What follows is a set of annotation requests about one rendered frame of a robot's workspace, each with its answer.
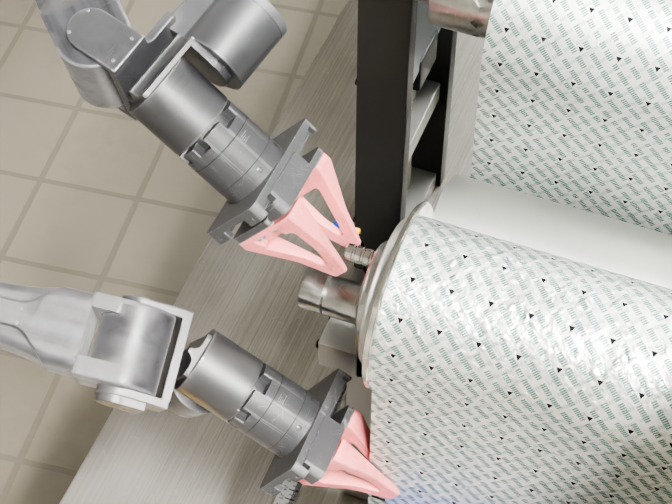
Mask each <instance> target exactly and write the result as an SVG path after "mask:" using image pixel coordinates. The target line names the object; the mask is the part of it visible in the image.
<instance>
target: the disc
mask: <svg viewBox="0 0 672 504"><path fill-rule="evenodd" d="M423 217H428V218H432V219H434V213H433V208H432V206H431V204H430V203H429V202H426V201H423V202H421V203H419V204H418V205H417V206H416V207H415V208H414V209H413V210H412V212H411V213H410V215H409V216H408V218H407V220H406V221H405V223H404V225H403V227H402V229H401V231H400V233H399V235H398V238H397V240H396V242H395V244H394V247H393V249H392V252H391V254H390V257H389V259H388V262H387V265H386V267H385V270H384V273H383V276H382V279H381V282H380V285H379V288H378V292H377V295H376V298H375V302H374V306H373V309H372V313H371V317H370V321H369V325H368V330H367V335H366V340H365V346H364V352H363V361H362V379H363V383H364V385H365V387H366V388H369V389H372V377H373V355H374V346H375V340H376V334H377V330H378V325H379V321H380V316H381V313H382V309H383V305H384V302H385V298H386V295H387V291H388V288H389V285H390V282H391V279H392V276H393V273H394V271H395V268H396V265H397V263H398V260H399V258H400V255H401V253H402V250H403V248H404V246H405V244H406V242H407V240H408V238H409V236H410V234H411V232H412V230H413V229H414V227H415V225H416V224H417V223H418V221H419V220H420V219H421V218H423Z"/></svg>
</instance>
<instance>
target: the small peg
mask: <svg viewBox="0 0 672 504"><path fill-rule="evenodd" d="M375 252H376V251H374V250H373V249H370V248H367V249H366V248H365V247H363V246H360V245H359V246H357V245H356V244H353V243H349V244H347V246H346V248H345V250H344V255H343V257H344V259H345V260H346V261H350V262H352V261H353V262H354V263H356V264H362V265H363V266H366V267H368V266H369V264H370V262H371V259H372V257H373V255H374V253H375Z"/></svg>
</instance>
